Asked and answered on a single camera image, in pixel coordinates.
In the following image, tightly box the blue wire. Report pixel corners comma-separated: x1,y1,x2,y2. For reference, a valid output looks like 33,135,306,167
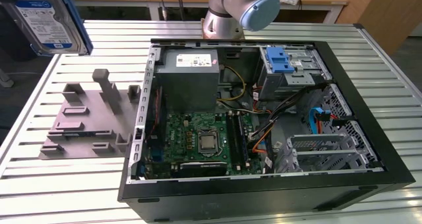
309,106,332,136

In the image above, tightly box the hard disk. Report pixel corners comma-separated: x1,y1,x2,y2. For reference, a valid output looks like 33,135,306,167
6,0,94,57

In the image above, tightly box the grey metal disk bay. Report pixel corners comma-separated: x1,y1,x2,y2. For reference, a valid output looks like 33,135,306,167
285,133,380,173

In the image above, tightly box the grey power supply unit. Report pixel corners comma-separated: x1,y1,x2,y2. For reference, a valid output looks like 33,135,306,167
154,48,221,114

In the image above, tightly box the CPU socket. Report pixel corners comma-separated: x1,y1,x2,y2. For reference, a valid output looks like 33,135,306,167
197,128,222,158

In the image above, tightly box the green motherboard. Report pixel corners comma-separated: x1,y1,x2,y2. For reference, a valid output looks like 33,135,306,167
145,111,265,178

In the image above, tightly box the silver CPU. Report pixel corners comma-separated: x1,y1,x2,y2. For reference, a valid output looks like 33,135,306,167
200,135,220,151

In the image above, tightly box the black RAM stick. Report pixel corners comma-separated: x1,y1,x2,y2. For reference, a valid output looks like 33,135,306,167
226,111,244,171

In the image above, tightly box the grey metal drive cage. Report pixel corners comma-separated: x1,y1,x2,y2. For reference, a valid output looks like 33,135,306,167
257,45,333,103

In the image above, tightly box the black graphics card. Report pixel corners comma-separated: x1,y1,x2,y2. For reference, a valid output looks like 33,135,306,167
170,161,229,178

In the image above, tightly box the blue plastic drive latch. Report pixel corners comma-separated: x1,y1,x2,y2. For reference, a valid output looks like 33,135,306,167
266,46,300,74

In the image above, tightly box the grey parts rack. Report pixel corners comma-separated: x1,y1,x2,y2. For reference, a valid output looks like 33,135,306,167
39,68,144,160

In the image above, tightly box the black PC case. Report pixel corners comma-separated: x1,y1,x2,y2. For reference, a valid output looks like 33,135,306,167
118,38,417,223

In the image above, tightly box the grey metal stand foot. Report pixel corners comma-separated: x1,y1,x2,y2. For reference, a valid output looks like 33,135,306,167
0,67,15,88

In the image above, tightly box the wooden cabinet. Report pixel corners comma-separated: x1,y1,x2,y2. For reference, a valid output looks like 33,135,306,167
337,0,422,58

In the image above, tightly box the dark chair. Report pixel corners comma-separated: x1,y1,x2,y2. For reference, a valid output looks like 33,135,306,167
0,1,39,62

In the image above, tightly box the yellow wire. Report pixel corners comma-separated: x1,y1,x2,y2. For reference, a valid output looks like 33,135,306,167
217,65,248,102

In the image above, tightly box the orange wire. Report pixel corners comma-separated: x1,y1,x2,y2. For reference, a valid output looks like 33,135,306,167
252,125,276,156

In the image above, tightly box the black wire bundle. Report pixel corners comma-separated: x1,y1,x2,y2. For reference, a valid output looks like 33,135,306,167
250,83,334,135

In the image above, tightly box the black-plug power wire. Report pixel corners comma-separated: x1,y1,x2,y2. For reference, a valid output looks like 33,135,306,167
330,114,357,126

